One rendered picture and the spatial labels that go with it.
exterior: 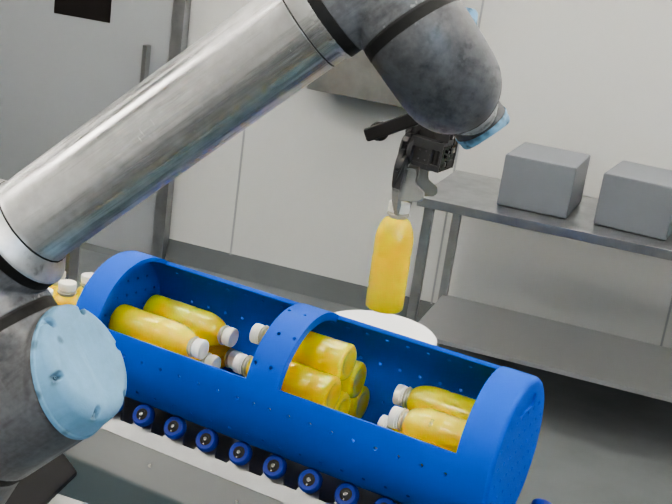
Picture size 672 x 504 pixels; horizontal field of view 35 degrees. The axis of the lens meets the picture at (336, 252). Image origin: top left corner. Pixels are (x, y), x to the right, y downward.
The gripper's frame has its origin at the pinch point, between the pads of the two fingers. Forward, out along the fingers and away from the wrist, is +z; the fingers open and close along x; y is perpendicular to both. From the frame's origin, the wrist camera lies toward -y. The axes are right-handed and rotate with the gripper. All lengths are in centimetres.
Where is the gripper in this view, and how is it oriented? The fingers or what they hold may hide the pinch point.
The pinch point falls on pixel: (399, 205)
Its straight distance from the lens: 192.2
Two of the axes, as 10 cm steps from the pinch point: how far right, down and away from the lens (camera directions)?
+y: 8.6, 3.0, -4.0
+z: -1.8, 9.3, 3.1
